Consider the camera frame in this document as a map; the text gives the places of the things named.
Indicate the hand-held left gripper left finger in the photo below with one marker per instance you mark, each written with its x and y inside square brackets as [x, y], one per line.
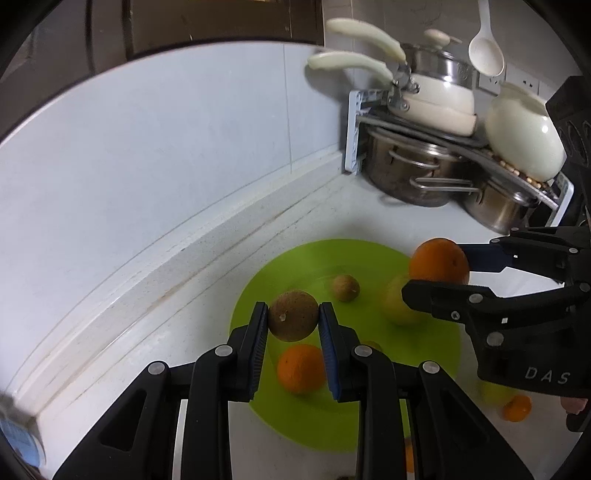
[261, 350]

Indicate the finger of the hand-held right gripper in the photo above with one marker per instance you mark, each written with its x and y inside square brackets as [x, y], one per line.
[489, 256]
[443, 300]

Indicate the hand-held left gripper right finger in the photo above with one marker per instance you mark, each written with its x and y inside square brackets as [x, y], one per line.
[328, 350]

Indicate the brown kiwi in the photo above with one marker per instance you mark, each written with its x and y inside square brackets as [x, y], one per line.
[293, 318]
[346, 287]

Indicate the green plate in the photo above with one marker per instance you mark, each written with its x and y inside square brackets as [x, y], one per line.
[300, 267]

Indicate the person's right hand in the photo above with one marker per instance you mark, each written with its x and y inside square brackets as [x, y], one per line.
[573, 405]

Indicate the large orange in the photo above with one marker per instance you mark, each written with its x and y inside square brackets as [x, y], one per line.
[300, 369]

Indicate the large green apple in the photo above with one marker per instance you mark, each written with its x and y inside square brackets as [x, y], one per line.
[397, 309]

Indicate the small steel pot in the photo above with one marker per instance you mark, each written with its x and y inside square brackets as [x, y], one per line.
[494, 207]

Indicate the large steel pot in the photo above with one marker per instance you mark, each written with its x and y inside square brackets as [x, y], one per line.
[401, 170]

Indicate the cream ceramic pot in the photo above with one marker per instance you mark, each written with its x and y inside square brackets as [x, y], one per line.
[521, 134]

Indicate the black knife block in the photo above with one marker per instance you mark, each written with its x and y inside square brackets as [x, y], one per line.
[575, 120]

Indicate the metal pot shelf rack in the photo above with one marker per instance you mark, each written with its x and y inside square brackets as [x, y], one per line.
[353, 138]

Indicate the steel pot with lid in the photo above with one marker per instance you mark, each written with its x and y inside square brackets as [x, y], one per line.
[443, 64]

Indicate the white ladle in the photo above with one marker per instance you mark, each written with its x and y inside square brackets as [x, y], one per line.
[485, 55]

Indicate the white pump bottle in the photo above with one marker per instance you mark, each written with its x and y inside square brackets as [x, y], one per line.
[18, 438]

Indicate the white wall socket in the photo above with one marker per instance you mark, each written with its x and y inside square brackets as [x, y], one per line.
[526, 83]
[489, 81]

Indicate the dark wooden wall cabinet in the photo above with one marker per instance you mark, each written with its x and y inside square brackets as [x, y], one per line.
[207, 18]

